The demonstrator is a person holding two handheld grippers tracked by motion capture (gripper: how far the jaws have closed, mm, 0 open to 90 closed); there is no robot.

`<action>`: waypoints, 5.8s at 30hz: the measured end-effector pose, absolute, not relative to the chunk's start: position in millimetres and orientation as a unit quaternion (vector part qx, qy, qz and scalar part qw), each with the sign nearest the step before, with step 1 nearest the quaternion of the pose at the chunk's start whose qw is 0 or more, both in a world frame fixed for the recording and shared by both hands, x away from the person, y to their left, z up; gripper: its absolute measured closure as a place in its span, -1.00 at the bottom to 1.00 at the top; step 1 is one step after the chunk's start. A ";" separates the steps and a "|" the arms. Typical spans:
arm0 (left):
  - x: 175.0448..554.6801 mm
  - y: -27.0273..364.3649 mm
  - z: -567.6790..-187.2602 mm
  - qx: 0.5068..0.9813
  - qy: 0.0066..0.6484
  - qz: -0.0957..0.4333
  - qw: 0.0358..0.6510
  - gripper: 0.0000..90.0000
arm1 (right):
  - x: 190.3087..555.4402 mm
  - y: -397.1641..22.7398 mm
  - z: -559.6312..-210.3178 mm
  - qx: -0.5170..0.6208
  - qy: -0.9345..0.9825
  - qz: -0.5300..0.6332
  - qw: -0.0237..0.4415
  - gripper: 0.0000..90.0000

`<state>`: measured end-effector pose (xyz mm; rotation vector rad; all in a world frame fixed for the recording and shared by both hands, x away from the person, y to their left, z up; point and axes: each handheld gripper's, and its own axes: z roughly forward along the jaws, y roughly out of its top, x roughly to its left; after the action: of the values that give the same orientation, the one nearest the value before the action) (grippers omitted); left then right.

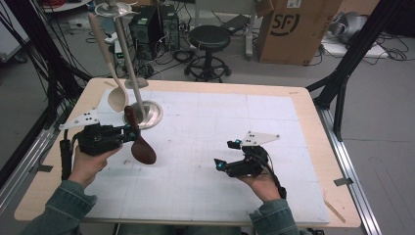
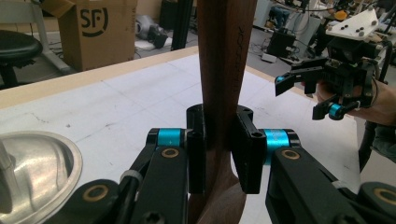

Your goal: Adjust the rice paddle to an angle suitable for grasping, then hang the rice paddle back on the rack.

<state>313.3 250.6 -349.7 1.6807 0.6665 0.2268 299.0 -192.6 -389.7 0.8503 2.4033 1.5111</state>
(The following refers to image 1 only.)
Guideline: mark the white board on floor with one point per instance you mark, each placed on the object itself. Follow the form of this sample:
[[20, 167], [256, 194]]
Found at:
[[359, 50]]

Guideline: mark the person's left hand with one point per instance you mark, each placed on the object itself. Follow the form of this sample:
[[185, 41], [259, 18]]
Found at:
[[91, 166]]

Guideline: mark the large black computer tower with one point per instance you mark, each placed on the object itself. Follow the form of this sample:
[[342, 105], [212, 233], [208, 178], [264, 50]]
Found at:
[[145, 32]]

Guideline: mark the white grid mat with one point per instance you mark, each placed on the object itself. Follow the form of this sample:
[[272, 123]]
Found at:
[[244, 130]]

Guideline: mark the slim black computer tower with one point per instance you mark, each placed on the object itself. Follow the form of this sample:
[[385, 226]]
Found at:
[[169, 27]]

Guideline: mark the dark wooden rice spoon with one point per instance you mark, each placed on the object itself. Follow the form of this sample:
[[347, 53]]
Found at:
[[143, 150]]

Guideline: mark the beige ladle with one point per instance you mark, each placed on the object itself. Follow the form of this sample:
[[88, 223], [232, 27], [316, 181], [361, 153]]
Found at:
[[118, 99]]

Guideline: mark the person's right hand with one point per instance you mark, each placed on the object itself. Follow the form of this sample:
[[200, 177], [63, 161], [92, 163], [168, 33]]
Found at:
[[262, 187]]

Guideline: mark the black flat device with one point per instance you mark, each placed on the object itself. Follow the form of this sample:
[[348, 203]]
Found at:
[[235, 23]]

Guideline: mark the cardboard box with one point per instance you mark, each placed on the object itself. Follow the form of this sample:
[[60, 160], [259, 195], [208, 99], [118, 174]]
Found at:
[[293, 39]]

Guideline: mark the aluminium frame rail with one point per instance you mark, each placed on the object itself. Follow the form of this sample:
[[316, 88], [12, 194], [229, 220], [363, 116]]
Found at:
[[345, 163], [23, 169]]

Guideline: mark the white desk frame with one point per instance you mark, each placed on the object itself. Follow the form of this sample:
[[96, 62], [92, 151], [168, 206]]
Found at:
[[250, 39]]

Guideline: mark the black round stool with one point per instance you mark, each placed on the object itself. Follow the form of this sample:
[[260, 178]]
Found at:
[[208, 37]]

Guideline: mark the power supply with green display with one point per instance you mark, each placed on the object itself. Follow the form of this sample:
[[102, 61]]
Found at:
[[119, 57]]

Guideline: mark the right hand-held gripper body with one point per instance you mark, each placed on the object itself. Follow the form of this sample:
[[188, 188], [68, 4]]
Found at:
[[248, 161]]

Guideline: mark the steel utensil rack stand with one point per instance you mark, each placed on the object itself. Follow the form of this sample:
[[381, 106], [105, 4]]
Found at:
[[150, 112]]

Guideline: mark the grey plastic shell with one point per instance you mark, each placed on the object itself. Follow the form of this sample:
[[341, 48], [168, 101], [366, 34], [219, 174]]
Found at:
[[347, 26]]

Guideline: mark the grey tape piece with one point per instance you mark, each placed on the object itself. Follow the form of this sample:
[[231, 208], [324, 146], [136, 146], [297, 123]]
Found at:
[[343, 181], [45, 168]]

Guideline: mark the thin wooden stick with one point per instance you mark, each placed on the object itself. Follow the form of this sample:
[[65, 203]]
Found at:
[[334, 211]]

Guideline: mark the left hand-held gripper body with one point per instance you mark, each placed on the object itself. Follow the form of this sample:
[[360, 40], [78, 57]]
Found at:
[[98, 138]]

